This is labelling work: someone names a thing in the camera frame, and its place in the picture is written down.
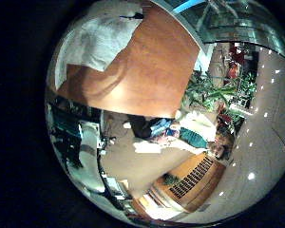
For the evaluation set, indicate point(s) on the person in blue shirt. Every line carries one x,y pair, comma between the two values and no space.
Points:
148,126

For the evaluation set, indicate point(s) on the red flower decoration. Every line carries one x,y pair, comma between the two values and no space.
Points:
235,63

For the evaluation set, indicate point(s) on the blue beam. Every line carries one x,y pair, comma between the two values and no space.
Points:
186,5

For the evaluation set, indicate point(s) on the green leafy plant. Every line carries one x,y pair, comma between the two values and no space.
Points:
212,90

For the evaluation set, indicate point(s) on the person in teal shirt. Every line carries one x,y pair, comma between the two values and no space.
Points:
193,137

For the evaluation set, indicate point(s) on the small potted plant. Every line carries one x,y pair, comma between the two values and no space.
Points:
171,179

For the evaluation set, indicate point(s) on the white machine housing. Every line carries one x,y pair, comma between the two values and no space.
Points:
88,148

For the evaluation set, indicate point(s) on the white cloth garment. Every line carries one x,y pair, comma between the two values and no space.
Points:
98,44

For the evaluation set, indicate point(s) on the white paper sheet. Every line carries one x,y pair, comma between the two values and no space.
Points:
147,147

